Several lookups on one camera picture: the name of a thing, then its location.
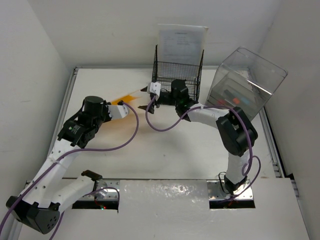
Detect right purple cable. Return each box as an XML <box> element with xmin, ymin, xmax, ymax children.
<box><xmin>145</xmin><ymin>95</ymin><xmax>262</xmax><ymax>201</ymax></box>

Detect clear document sleeve with paper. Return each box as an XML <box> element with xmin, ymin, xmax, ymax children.
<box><xmin>157</xmin><ymin>24</ymin><xmax>209</xmax><ymax>66</ymax></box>

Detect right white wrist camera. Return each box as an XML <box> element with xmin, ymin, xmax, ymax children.
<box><xmin>147</xmin><ymin>82</ymin><xmax>161</xmax><ymax>97</ymax></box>

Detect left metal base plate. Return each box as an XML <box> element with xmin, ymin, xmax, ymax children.
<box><xmin>79</xmin><ymin>178</ymin><xmax>120</xmax><ymax>202</ymax></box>

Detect blue pastel highlighter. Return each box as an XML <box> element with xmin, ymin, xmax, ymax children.
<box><xmin>241</xmin><ymin>98</ymin><xmax>252</xmax><ymax>106</ymax></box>

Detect aluminium table frame rail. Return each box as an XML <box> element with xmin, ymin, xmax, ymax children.
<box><xmin>7</xmin><ymin>66</ymin><xmax>80</xmax><ymax>240</ymax></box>

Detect purple cable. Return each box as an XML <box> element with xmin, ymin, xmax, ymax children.
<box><xmin>145</xmin><ymin>95</ymin><xmax>262</xmax><ymax>201</ymax></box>
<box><xmin>0</xmin><ymin>102</ymin><xmax>140</xmax><ymax>240</ymax></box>

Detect black orange highlighter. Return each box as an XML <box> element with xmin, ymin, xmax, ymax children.
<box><xmin>224</xmin><ymin>90</ymin><xmax>240</xmax><ymax>105</ymax></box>

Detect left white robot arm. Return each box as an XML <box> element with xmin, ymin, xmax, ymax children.
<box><xmin>6</xmin><ymin>96</ymin><xmax>128</xmax><ymax>235</ymax></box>

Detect orange plastic folder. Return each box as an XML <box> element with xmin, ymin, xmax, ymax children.
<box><xmin>110</xmin><ymin>93</ymin><xmax>141</xmax><ymax>105</ymax></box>

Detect black wire mesh basket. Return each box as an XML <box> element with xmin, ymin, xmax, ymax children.
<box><xmin>151</xmin><ymin>45</ymin><xmax>203</xmax><ymax>106</ymax></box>

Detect black pink highlighter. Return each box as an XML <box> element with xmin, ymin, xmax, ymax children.
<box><xmin>217</xmin><ymin>99</ymin><xmax>226</xmax><ymax>105</ymax></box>

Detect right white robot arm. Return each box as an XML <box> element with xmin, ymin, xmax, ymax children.
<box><xmin>140</xmin><ymin>79</ymin><xmax>258</xmax><ymax>195</ymax></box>

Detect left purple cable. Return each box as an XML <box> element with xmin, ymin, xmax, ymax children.
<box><xmin>0</xmin><ymin>102</ymin><xmax>140</xmax><ymax>240</ymax></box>

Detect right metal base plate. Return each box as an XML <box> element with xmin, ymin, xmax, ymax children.
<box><xmin>206</xmin><ymin>179</ymin><xmax>254</xmax><ymax>202</ymax></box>

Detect metal base plate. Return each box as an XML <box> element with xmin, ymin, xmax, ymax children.
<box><xmin>79</xmin><ymin>178</ymin><xmax>120</xmax><ymax>202</ymax></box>
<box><xmin>206</xmin><ymin>179</ymin><xmax>254</xmax><ymax>202</ymax></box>

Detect clear plastic drawer organizer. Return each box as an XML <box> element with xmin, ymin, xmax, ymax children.
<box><xmin>205</xmin><ymin>47</ymin><xmax>288</xmax><ymax>120</ymax></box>

